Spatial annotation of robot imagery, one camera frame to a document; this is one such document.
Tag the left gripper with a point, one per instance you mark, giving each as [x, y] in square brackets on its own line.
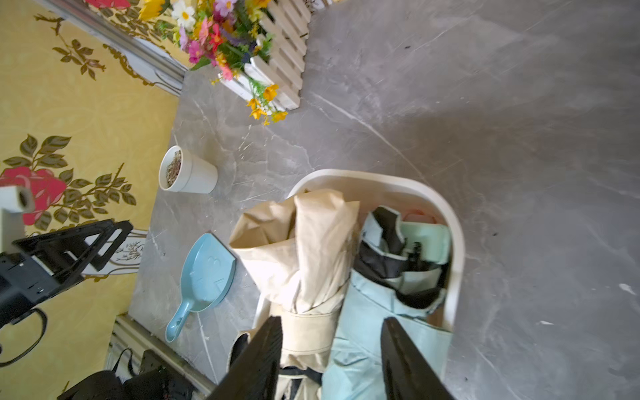
[55, 261]

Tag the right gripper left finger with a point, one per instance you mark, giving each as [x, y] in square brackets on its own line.
[254, 375]

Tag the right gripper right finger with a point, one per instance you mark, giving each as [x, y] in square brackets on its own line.
[406, 373]

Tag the teal umbrella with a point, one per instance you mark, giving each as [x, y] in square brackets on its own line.
[400, 272]

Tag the white plastic storage box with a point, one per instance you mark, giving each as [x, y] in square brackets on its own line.
[403, 195]

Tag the beige folded umbrella back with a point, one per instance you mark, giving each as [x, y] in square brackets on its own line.
[300, 254]

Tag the teal hand mirror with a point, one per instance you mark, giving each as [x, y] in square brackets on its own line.
[206, 278]

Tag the white cup with pebbles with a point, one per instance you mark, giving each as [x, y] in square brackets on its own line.
[181, 171]

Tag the flower bouquet in vase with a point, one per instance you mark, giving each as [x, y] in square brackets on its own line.
[258, 47]

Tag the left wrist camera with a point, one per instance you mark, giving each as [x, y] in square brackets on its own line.
[15, 202]

